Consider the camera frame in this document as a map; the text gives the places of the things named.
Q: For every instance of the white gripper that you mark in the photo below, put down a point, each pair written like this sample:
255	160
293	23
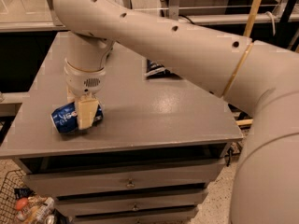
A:
83	82

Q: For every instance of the blue pepsi can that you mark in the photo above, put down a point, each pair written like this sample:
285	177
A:
66	120

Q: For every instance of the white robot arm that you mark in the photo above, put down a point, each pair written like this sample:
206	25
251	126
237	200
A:
258	78

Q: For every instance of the dark blue chip bag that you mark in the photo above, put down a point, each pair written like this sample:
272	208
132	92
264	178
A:
154	69

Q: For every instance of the grey drawer cabinet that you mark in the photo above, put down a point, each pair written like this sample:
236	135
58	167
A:
146	121

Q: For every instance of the middle grey drawer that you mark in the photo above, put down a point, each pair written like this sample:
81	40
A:
131	202

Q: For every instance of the grey drawer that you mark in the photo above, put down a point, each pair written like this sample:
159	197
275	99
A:
183	213
124	178
131	202

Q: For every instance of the white bottle in basket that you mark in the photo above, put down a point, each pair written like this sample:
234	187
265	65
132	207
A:
43	211

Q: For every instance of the orange round item in basket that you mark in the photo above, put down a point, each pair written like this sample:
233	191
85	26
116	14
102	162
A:
22	202

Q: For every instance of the top grey drawer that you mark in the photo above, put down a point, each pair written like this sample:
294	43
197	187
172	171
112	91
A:
124	178

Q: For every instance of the bottom grey drawer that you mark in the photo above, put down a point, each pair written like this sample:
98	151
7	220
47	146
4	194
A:
183	213

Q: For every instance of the metal railing frame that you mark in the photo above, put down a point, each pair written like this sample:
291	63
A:
38	15

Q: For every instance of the black wire basket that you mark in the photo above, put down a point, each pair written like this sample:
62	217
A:
11	190

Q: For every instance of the wooden stick frame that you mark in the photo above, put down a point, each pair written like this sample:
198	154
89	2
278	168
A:
249	26

